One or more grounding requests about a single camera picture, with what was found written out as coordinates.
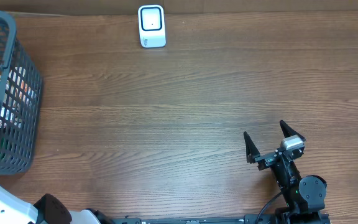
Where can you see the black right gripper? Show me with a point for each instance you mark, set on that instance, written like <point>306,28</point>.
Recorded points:
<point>266,160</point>

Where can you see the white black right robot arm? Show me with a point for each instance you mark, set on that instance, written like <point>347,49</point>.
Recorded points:
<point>300,199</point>

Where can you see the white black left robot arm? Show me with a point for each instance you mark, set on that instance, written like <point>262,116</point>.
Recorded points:
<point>47,210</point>

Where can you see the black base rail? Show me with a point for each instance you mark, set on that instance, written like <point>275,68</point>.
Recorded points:
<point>197,220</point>

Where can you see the dark grey plastic basket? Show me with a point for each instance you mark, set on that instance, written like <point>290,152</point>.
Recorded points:
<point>21,88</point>

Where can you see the white barcode scanner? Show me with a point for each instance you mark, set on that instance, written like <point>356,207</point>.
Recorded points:
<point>152,32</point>

